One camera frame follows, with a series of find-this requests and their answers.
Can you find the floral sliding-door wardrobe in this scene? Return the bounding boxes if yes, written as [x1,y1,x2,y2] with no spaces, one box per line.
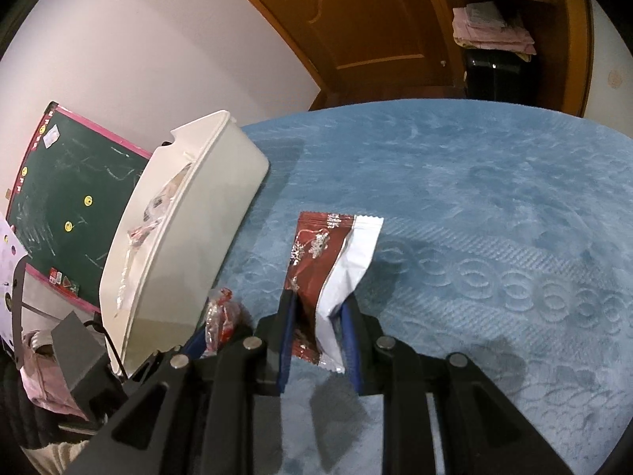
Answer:
[584,0,633,132]

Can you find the red candy clear packet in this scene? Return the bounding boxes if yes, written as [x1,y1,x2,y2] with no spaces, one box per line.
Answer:
[200,287,243,359]

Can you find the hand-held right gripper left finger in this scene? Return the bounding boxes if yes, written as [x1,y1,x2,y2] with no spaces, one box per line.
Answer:
[64,292,301,475]

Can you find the blue towel table cover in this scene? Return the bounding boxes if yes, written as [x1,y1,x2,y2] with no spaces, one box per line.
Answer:
[208,99,633,475]

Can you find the green chalkboard with pink frame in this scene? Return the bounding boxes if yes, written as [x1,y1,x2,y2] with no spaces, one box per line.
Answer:
[4,101,154,312]

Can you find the white plastic storage box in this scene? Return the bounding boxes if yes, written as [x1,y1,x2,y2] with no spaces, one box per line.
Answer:
[99,110,270,382]

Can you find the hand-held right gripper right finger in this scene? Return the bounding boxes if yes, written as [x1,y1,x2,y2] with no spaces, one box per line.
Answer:
[340,297,575,475]

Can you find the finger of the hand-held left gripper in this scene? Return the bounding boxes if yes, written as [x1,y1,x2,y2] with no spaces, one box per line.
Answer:
[126,327,211,387]

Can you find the black box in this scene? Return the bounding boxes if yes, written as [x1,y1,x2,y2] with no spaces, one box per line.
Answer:
[462,47,540,105]

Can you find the white dotted paper sheet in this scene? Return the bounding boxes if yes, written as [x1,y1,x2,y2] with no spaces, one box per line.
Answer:
[0,215,28,352]

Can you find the wooden shelf unit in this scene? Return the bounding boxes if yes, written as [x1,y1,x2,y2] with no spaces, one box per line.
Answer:
[413,0,594,117]

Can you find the folded pink clothes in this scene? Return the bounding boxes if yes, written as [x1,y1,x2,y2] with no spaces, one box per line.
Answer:
[451,1,537,63]

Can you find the maroon and white foil packet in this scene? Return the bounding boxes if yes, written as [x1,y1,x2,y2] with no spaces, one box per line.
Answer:
[284,210,385,374]

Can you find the brown wooden door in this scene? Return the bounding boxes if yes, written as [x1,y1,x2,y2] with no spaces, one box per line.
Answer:
[208,0,466,112]

